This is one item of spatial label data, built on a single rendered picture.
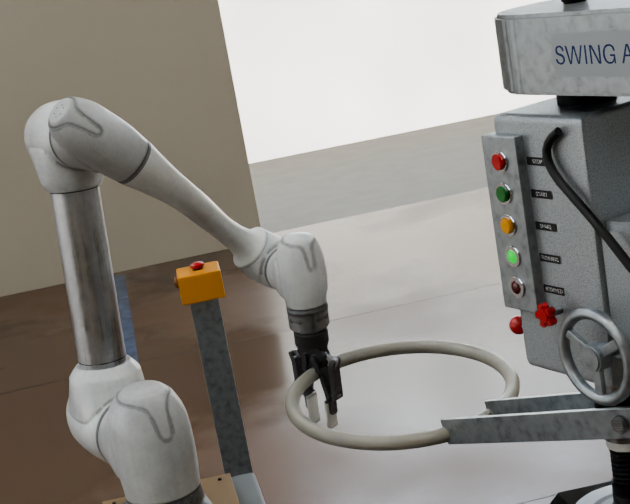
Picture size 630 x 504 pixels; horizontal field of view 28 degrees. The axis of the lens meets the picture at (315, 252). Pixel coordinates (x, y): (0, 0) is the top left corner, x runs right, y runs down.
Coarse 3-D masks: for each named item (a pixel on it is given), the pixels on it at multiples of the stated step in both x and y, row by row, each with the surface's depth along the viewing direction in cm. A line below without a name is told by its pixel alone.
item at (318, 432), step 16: (352, 352) 281; (368, 352) 281; (384, 352) 282; (400, 352) 282; (416, 352) 282; (432, 352) 281; (448, 352) 279; (464, 352) 276; (480, 352) 272; (496, 368) 266; (512, 368) 262; (304, 384) 269; (512, 384) 255; (288, 400) 261; (288, 416) 256; (304, 416) 253; (304, 432) 250; (320, 432) 246; (336, 432) 244; (416, 432) 240; (432, 432) 239; (448, 432) 239; (352, 448) 242; (368, 448) 240; (384, 448) 239; (400, 448) 239
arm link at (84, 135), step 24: (48, 120) 237; (72, 120) 233; (96, 120) 235; (120, 120) 239; (72, 144) 235; (96, 144) 235; (120, 144) 237; (144, 144) 241; (96, 168) 239; (120, 168) 239
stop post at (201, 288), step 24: (216, 264) 349; (192, 288) 342; (216, 288) 343; (192, 312) 346; (216, 312) 346; (216, 336) 348; (216, 360) 349; (216, 384) 351; (216, 408) 352; (216, 432) 354; (240, 432) 355; (240, 456) 357
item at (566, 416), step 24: (504, 408) 241; (528, 408) 234; (552, 408) 228; (576, 408) 223; (600, 408) 201; (624, 408) 195; (456, 432) 237; (480, 432) 230; (504, 432) 224; (528, 432) 218; (552, 432) 212; (576, 432) 207; (600, 432) 202; (624, 432) 196
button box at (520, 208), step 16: (496, 144) 193; (512, 144) 190; (512, 160) 191; (496, 176) 195; (512, 176) 192; (512, 192) 193; (528, 192) 192; (496, 208) 198; (512, 208) 194; (528, 208) 193; (496, 224) 199; (528, 224) 193; (496, 240) 200; (512, 240) 196; (528, 240) 193; (528, 256) 194; (512, 272) 199; (528, 272) 195; (528, 288) 196; (512, 304) 201; (528, 304) 197
